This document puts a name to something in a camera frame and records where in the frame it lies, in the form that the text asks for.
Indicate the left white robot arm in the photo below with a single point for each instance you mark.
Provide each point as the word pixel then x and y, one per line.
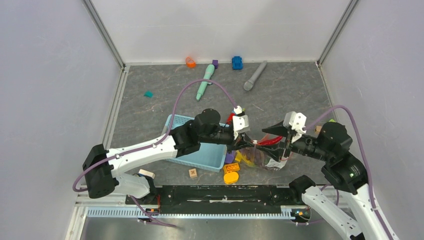
pixel 105 170

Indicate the yellow flat brick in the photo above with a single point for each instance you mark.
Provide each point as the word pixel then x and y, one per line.
pixel 238 157

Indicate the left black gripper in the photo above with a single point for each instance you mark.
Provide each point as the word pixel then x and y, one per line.
pixel 241 143

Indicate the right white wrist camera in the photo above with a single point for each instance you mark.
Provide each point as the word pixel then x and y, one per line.
pixel 294 122

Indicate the small purple block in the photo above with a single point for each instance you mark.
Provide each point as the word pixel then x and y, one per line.
pixel 215 63

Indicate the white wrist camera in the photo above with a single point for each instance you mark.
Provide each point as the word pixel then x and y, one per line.
pixel 237 130
pixel 294 122

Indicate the wooden letter cube M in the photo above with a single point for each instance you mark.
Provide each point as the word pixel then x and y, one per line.
pixel 317 129

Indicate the multicolour stacked brick block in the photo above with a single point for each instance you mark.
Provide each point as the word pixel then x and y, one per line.
pixel 236 117

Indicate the blue toy car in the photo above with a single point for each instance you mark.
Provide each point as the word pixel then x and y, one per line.
pixel 237 63

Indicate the white yellow striped block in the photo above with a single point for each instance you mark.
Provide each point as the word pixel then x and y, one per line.
pixel 146 173

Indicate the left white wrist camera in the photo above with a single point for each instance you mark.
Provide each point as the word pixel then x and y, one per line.
pixel 237 130

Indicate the orange lego brick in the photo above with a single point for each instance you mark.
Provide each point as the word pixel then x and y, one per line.
pixel 232 167

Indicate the purple toy cylinder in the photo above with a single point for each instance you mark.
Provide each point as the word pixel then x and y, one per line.
pixel 230 157

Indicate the light blue cable comb rail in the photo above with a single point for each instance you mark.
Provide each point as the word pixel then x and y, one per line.
pixel 135 212

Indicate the mint green toy pen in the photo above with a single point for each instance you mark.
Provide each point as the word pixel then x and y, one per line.
pixel 203 85

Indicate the grey toy microphone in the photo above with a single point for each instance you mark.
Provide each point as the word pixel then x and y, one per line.
pixel 249 84

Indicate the clear orange zip bag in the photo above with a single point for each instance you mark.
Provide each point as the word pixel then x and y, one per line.
pixel 255 158

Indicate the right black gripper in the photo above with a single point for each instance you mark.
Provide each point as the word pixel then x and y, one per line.
pixel 278 129

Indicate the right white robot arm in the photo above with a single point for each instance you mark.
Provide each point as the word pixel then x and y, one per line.
pixel 347 174

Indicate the red toy chili pepper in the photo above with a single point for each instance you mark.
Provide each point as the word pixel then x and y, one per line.
pixel 267 141

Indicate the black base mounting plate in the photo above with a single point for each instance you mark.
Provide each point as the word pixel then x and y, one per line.
pixel 222 199

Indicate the teal small block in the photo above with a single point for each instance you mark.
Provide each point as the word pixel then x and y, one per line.
pixel 148 94

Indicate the wooden cube with X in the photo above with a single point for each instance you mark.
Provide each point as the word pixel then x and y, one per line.
pixel 193 173

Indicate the yellow oval toy block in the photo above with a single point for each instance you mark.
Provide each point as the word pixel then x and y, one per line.
pixel 230 177

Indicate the light blue plastic basket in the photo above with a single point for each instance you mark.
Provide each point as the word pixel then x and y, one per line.
pixel 210 157

